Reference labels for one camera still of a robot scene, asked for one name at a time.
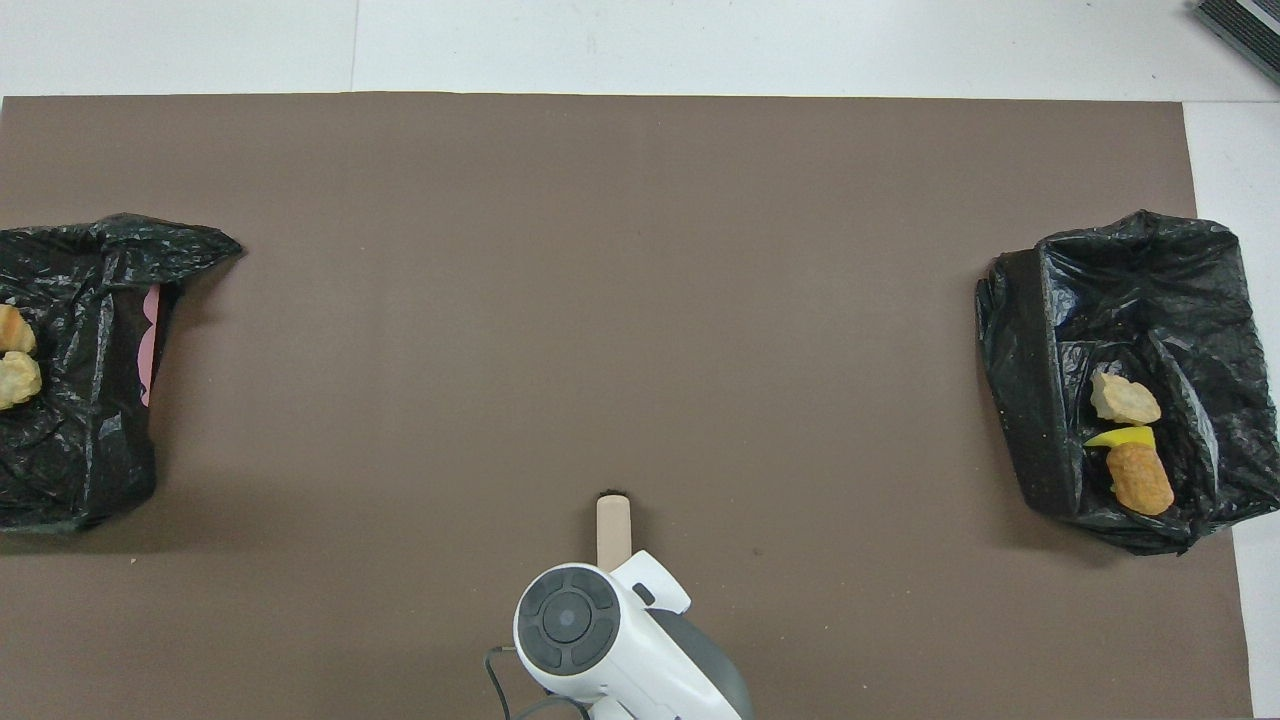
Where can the dark grey ribbed object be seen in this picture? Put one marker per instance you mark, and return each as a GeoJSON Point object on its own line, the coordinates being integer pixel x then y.
{"type": "Point", "coordinates": [1245, 30]}

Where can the orange striped bread piece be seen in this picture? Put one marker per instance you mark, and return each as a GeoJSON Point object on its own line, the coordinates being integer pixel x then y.
{"type": "Point", "coordinates": [12, 330]}

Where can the beige brush with black bristles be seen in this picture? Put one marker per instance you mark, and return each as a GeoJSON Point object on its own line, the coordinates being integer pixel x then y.
{"type": "Point", "coordinates": [613, 530]}

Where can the pale trash piece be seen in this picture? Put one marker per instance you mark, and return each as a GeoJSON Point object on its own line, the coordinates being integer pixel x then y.
{"type": "Point", "coordinates": [1125, 400]}
{"type": "Point", "coordinates": [18, 380]}

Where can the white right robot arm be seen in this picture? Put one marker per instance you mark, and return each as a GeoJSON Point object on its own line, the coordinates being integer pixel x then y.
{"type": "Point", "coordinates": [620, 640]}

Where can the right black trash bag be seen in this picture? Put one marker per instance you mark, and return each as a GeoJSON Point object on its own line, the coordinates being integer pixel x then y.
{"type": "Point", "coordinates": [1060, 350]}

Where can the black trash bag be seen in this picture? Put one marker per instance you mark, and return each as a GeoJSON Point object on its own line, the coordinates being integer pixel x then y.
{"type": "Point", "coordinates": [80, 450]}
{"type": "Point", "coordinates": [1060, 350]}

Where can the brown fried nugget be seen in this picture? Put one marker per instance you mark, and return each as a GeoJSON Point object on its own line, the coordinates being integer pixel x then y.
{"type": "Point", "coordinates": [1140, 480]}

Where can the notched yellow sponge piece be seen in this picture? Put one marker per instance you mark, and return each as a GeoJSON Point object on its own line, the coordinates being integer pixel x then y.
{"type": "Point", "coordinates": [1120, 438]}

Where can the left black trash bag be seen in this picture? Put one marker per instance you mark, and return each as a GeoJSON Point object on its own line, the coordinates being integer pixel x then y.
{"type": "Point", "coordinates": [80, 450]}

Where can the brown table mat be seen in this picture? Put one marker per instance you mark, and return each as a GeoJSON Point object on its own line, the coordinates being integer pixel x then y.
{"type": "Point", "coordinates": [500, 250]}

